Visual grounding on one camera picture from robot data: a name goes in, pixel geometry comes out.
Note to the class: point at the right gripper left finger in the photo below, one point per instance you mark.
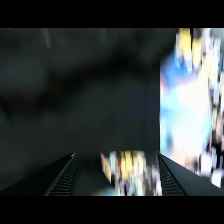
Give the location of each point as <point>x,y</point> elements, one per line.
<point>53,181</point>

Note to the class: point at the black garment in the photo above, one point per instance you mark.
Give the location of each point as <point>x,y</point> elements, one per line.
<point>83,100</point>

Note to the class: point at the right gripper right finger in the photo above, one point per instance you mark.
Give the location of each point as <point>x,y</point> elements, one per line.
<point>186,181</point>

